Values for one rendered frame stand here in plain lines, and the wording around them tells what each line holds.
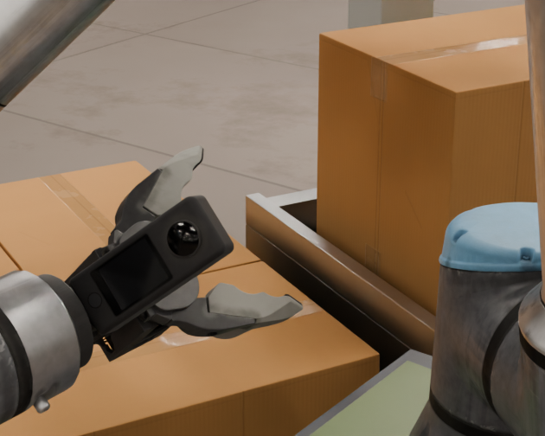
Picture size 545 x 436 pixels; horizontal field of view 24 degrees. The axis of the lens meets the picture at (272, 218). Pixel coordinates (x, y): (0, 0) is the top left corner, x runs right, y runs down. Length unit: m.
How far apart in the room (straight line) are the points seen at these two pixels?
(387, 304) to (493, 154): 0.29
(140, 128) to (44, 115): 0.41
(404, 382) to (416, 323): 0.57
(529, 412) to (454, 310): 0.15
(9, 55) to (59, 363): 0.21
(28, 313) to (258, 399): 1.08
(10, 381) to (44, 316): 0.05
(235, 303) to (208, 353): 1.04
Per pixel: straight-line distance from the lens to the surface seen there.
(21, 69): 0.86
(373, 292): 2.04
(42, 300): 0.85
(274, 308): 0.96
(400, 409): 1.34
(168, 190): 0.96
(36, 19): 0.84
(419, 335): 1.95
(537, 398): 0.97
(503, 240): 1.08
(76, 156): 4.45
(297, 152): 4.43
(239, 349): 1.98
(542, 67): 0.85
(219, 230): 0.85
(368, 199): 2.15
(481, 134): 1.94
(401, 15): 3.21
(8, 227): 2.48
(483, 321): 1.07
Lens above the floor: 1.50
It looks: 23 degrees down
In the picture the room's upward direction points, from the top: straight up
